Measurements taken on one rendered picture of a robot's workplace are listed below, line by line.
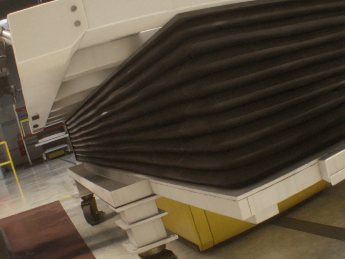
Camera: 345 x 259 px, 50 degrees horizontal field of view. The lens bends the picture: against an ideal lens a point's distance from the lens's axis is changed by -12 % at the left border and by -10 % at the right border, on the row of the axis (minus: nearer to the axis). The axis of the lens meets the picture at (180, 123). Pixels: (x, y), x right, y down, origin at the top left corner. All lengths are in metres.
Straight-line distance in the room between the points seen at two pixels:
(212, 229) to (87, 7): 1.15
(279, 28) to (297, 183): 0.32
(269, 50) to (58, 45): 0.41
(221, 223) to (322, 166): 0.87
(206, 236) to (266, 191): 0.87
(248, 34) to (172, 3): 0.18
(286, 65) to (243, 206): 0.30
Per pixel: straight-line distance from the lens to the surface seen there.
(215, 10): 0.79
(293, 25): 0.88
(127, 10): 0.69
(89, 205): 2.80
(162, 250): 1.32
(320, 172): 0.85
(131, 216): 1.26
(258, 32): 0.83
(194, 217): 1.59
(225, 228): 1.65
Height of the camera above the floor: 0.61
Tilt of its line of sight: 3 degrees down
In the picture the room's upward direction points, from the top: 17 degrees counter-clockwise
